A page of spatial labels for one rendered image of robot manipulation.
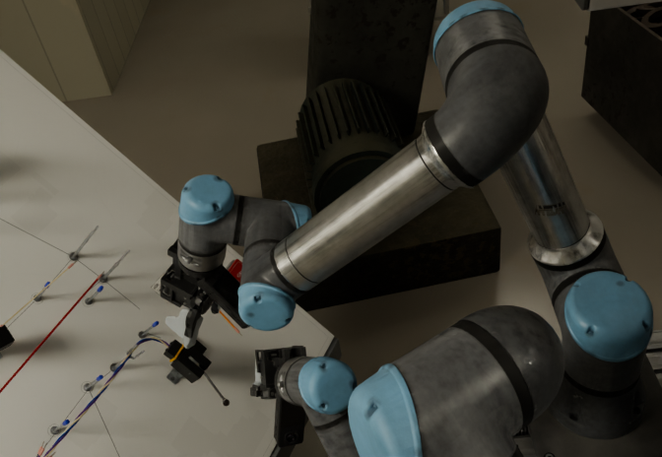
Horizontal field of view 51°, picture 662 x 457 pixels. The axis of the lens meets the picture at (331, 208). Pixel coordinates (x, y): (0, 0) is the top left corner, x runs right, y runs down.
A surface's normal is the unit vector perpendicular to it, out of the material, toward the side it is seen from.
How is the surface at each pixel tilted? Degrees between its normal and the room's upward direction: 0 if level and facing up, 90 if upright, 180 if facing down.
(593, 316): 8
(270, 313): 90
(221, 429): 45
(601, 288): 7
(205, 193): 20
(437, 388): 13
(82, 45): 90
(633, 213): 0
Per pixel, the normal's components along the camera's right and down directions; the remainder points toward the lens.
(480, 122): -0.17, -0.01
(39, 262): 0.55, -0.41
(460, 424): 0.23, -0.29
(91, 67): 0.04, 0.64
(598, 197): -0.13, -0.76
